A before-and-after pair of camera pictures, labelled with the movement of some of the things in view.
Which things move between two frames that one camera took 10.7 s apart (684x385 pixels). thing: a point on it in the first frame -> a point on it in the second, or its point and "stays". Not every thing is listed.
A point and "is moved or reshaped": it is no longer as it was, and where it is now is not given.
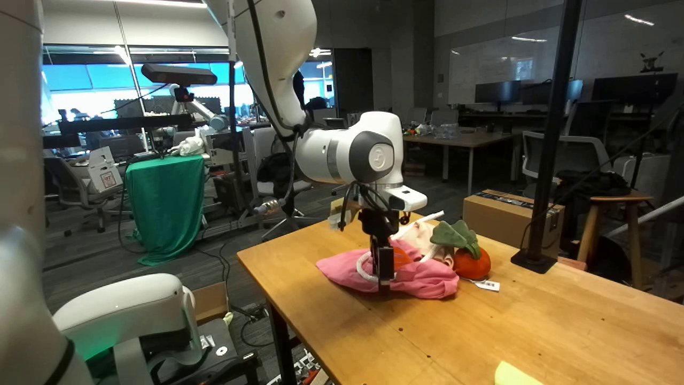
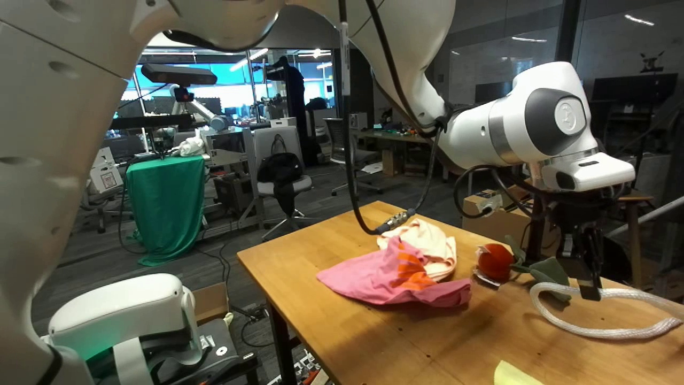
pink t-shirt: x=425 y=276 is moved or reshaped
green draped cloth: x=167 y=197 stays
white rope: x=365 y=256 -> x=639 y=333
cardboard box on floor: x=510 y=217 stays
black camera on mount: x=179 y=76 stays
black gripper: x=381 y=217 -> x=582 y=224
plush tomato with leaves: x=470 y=257 -> x=496 y=264
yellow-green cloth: x=507 y=375 stays
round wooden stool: x=635 y=229 stays
